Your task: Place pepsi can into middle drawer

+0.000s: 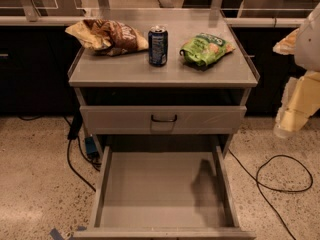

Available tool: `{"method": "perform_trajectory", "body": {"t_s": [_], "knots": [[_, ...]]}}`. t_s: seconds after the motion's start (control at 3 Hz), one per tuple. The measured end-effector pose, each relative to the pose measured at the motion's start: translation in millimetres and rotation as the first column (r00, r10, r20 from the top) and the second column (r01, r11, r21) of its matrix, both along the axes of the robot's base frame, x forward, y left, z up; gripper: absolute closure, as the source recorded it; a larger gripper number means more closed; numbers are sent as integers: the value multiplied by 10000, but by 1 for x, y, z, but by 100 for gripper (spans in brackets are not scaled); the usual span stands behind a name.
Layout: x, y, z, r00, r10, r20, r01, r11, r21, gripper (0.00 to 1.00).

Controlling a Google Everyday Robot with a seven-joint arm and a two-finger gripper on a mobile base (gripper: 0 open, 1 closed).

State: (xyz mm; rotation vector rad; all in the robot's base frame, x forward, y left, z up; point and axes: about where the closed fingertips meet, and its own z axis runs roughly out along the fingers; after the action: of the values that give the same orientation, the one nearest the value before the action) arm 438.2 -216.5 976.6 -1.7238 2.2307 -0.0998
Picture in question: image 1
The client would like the black drawer handle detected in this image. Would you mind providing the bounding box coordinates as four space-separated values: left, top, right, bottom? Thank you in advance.
150 114 178 123

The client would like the black floor cable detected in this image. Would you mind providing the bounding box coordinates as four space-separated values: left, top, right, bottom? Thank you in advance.
16 114 102 193
227 148 314 240

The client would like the black floor cable left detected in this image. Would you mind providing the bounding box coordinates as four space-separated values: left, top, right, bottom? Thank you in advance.
16 114 102 193

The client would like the green snack bag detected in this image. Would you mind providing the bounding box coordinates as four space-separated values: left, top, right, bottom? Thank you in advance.
179 33 235 66

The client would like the black floor cable right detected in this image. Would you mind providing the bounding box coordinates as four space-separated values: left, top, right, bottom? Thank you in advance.
227 148 314 240

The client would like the grey drawer cabinet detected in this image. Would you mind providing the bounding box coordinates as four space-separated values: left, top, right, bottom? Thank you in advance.
69 8 259 150

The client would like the black power plug block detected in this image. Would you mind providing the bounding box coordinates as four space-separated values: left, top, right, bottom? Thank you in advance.
67 112 83 140

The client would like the closed grey upper drawer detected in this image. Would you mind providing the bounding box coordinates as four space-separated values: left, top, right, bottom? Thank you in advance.
80 106 246 135

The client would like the blue pepsi can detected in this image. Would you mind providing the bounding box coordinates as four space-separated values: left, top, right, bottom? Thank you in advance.
148 25 168 66

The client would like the open grey lower drawer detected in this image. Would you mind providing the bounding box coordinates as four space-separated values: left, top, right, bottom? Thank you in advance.
74 147 256 240

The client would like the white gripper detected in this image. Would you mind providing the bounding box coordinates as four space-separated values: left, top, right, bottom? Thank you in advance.
273 3 320 138

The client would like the blue tape on floor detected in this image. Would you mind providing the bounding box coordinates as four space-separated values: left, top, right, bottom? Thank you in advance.
49 226 86 240

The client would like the brown chip bag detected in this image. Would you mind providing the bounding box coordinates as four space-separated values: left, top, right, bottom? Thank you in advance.
65 19 148 56

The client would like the blue power adapter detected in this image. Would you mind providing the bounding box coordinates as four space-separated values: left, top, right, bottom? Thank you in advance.
84 137 99 159

